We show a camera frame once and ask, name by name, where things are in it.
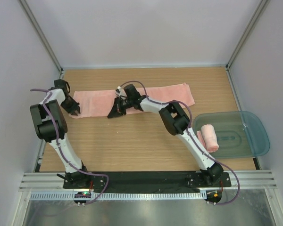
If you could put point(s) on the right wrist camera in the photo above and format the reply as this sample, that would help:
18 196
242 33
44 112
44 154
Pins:
120 92

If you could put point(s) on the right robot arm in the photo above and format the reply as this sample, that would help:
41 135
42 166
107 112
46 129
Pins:
176 122

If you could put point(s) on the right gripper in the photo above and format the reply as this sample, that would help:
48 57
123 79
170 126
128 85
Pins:
115 112

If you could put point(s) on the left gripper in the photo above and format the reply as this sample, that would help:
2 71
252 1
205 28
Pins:
75 106

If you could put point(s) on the pink bunny towel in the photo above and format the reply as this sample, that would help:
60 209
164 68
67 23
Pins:
207 137

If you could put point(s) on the white slotted cable duct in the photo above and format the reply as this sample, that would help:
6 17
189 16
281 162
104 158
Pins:
84 196

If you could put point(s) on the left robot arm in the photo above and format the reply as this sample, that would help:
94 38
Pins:
50 125

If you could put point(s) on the clear blue plastic tray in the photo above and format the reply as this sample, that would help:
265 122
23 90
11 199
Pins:
240 134

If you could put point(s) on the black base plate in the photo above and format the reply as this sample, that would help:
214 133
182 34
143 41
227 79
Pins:
143 182

